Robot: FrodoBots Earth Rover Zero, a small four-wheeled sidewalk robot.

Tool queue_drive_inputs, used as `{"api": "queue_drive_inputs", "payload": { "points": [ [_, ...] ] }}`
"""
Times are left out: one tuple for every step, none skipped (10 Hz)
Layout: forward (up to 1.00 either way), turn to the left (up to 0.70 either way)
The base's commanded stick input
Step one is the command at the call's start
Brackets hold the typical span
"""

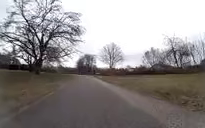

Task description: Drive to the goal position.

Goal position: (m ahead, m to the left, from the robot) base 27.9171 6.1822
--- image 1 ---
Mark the dark hedge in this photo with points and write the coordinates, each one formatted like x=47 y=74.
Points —
x=140 y=71
x=61 y=70

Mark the grey asphalt road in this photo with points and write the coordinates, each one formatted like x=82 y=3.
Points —
x=85 y=106

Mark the grass field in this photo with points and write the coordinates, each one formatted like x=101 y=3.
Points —
x=163 y=86
x=13 y=86

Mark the pale gravel verge strip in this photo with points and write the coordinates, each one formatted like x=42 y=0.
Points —
x=156 y=108

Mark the large bare tree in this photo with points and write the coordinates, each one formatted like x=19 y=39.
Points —
x=36 y=36

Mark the row of bare trees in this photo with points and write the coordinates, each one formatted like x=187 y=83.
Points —
x=176 y=53

